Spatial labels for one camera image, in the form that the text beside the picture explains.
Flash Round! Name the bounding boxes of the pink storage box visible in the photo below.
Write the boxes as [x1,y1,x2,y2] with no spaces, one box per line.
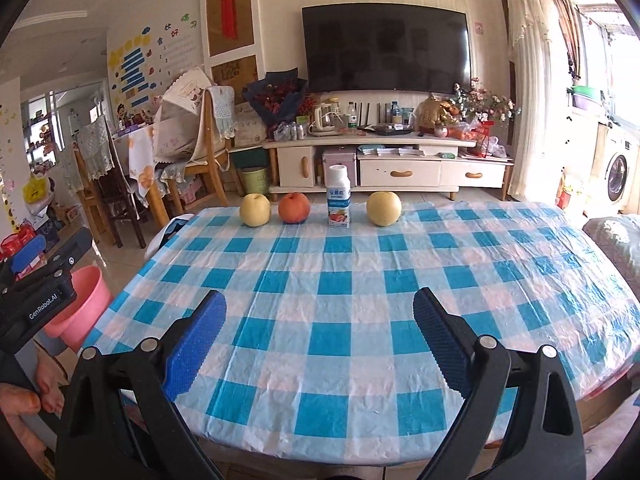
[322,146,358,186]

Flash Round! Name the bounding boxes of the yellow pear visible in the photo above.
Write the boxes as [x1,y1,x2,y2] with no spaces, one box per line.
[240,193,271,228]
[367,191,402,228]

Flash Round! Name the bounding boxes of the washing machine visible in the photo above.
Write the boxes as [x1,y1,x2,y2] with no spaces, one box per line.
[585,124,639,218]

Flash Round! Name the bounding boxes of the person's left hand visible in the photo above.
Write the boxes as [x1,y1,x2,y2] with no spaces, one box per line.
[1,346,66,468]

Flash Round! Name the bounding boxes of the white yogurt drink bottle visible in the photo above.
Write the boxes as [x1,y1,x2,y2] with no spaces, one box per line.
[326,165,352,226]

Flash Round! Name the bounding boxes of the wooden chair with cover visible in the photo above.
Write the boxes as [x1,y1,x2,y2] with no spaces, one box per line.
[153,67,231,214]

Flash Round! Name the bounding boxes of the dining table with cloth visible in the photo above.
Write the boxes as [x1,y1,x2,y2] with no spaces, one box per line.
[114,125,169,229]

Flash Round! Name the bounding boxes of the blue checkered tablecloth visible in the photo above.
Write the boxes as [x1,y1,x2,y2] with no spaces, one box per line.
[87,202,639,465]

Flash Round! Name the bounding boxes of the white tv cabinet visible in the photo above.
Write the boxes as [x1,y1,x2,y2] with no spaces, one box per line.
[262,131,514,200]

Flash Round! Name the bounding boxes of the dark wooden chair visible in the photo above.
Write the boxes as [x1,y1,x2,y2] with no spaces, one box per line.
[74,115,146,248]

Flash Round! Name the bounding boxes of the electric kettle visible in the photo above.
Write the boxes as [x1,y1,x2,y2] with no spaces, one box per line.
[309,102,337,136]

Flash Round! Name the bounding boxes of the red gift boxes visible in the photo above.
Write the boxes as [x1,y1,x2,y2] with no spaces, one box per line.
[0,221,36,260]

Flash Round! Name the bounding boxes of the green waste bin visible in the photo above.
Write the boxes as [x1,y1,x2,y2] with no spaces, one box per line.
[241,167,270,195]

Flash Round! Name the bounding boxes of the yellow plastic bag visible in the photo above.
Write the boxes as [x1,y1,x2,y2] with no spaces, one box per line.
[23,174,50,205]

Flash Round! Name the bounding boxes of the pink plastic basin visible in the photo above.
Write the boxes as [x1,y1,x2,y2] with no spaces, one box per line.
[44,266,114,352]

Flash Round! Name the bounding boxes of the black television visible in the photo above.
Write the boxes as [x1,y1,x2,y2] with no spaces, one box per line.
[302,3,471,94]

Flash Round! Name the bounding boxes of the dark flower bouquet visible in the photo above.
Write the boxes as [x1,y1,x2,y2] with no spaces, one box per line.
[242,68,308,130]

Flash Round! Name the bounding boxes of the orange red apple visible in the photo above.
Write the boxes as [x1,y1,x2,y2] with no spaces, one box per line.
[278,192,310,224]

